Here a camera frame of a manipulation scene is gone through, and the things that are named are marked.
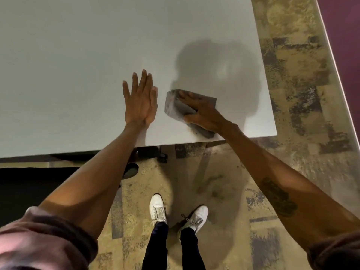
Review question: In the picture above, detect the pink right sleeve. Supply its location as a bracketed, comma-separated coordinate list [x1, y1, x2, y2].
[307, 230, 360, 270]

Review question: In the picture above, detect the dark right trouser leg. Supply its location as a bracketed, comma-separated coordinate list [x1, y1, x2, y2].
[180, 227, 206, 270]

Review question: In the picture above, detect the person's left forearm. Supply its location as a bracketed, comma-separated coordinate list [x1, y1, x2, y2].
[39, 121, 149, 240]

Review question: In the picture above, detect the dark left trouser leg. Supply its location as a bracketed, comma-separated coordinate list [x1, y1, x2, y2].
[141, 221, 169, 270]

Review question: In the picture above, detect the person's right hand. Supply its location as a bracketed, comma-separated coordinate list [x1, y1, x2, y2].
[178, 91, 230, 135]

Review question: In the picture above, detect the person's right forearm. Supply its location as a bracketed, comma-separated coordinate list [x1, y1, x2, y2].
[219, 123, 360, 252]

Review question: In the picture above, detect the pink left sleeve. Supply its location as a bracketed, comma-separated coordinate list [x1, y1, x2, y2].
[0, 206, 99, 270]

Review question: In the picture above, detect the pink sleeve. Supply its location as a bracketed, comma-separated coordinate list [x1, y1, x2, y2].
[307, 230, 360, 270]
[0, 206, 99, 270]

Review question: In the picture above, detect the white shoe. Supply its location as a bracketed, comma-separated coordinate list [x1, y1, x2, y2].
[177, 205, 209, 237]
[149, 193, 167, 226]

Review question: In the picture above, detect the grey cleaning cloth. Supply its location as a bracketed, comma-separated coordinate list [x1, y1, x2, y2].
[164, 89, 218, 139]

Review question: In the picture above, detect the white left shoe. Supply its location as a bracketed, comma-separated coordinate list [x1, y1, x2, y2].
[149, 193, 167, 226]

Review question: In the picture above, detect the white baseboard strip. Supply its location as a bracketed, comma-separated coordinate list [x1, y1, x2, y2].
[314, 0, 360, 151]

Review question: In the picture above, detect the person's left hand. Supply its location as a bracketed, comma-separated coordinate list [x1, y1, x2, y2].
[123, 69, 158, 128]

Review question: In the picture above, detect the dark trouser leg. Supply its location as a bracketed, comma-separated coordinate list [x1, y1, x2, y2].
[180, 227, 206, 270]
[141, 221, 169, 270]

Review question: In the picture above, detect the white right shoe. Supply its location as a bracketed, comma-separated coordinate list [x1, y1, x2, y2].
[177, 205, 209, 237]

